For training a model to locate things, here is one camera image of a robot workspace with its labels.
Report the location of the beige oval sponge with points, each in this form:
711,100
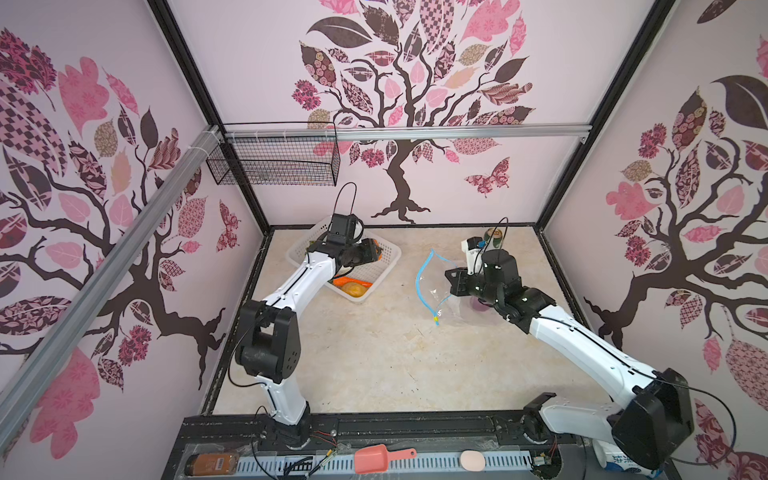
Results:
472,461

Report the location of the white yogurt bottle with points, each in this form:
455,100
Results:
611,458

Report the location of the white cable tray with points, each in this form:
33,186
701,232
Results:
267,467

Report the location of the silver aluminium rail back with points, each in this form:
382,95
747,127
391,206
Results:
416,133

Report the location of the pink plastic scoop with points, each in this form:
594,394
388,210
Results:
377,458

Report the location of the orange carrot with leaves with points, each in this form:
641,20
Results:
339,282

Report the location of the silver aluminium rail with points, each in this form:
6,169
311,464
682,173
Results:
416,133
20,396

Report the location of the orange bell pepper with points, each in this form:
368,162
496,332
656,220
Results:
371,251

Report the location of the yellow brown potato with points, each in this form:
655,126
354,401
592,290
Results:
354,290

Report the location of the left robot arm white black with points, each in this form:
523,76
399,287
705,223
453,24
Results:
269,348

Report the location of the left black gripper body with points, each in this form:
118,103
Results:
359,253

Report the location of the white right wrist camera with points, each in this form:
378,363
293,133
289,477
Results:
472,247

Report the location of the green beverage can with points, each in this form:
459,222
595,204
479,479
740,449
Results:
494,238

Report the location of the clear zip top bag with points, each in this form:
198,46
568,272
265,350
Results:
433,291

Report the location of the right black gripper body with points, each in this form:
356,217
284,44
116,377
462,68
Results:
474,286

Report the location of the silver aluminium rail left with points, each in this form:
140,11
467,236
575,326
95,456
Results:
20,396

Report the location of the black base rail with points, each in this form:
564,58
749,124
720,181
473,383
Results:
556,456

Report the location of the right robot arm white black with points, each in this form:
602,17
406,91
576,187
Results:
648,415

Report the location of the black wire wall basket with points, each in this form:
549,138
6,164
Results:
291,153

